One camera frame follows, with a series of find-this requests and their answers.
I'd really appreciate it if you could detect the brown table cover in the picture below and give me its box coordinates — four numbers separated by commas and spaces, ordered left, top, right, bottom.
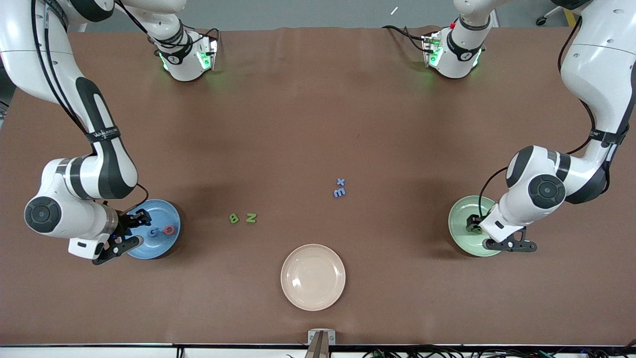
0, 26, 636, 347

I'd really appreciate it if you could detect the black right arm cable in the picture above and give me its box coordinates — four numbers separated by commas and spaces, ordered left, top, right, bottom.
31, 0, 150, 214

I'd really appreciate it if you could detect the office chair base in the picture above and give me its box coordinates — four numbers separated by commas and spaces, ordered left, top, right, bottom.
536, 4, 569, 27

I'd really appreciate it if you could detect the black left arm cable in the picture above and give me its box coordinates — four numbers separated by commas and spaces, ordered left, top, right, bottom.
478, 15, 622, 220

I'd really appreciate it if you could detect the beige plate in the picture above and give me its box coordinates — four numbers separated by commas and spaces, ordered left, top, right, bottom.
280, 244, 346, 312

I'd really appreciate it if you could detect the blue plate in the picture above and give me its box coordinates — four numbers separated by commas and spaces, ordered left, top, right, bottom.
122, 199, 181, 260

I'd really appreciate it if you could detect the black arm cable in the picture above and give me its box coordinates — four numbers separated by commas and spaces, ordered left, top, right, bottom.
31, 0, 150, 214
478, 15, 622, 220

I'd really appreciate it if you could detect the white table edge rail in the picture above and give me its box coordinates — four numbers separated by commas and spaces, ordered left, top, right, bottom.
0, 344, 636, 358

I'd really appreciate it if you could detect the metal table edge bracket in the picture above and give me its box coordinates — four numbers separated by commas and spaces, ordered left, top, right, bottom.
306, 329, 337, 358

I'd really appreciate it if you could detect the green plate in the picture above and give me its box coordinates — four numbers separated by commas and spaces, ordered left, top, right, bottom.
448, 195, 503, 258

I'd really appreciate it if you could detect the black left base cable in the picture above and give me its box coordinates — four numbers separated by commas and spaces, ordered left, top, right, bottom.
382, 24, 429, 53

